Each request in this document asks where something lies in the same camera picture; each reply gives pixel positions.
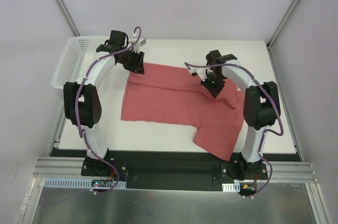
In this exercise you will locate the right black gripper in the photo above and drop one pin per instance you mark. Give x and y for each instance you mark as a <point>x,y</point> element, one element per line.
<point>214,86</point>

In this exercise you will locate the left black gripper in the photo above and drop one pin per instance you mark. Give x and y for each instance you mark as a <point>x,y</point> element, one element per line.
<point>135,63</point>

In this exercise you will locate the pink t shirt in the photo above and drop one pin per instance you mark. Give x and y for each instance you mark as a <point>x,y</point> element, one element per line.
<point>170,95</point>

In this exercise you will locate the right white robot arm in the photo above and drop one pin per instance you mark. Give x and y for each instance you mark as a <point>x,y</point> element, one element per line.
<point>261,108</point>

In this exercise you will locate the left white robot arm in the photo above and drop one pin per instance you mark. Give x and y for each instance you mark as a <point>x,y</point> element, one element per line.
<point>82,106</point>

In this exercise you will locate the white plastic basket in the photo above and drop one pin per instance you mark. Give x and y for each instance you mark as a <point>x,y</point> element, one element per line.
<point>77,56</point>

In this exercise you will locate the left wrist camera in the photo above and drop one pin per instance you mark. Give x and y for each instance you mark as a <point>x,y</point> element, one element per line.
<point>137,42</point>

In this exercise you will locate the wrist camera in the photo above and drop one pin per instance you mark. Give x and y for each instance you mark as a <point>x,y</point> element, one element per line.
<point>137,42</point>
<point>202,73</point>

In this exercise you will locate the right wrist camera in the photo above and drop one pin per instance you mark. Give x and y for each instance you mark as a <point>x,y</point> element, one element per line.
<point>202,73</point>

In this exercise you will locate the right white cable duct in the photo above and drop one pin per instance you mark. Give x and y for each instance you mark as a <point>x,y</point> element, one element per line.
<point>231,187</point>

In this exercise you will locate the white cable duct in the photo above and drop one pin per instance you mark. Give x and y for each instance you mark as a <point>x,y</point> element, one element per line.
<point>231,187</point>
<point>69,183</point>

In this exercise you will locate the aluminium rail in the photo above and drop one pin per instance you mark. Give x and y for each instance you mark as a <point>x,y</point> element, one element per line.
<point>70,167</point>

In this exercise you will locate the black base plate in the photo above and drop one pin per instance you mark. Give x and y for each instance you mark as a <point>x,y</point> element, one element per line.
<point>152,181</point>

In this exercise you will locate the left white cable duct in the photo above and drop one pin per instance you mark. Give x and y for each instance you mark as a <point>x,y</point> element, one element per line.
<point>69,183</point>

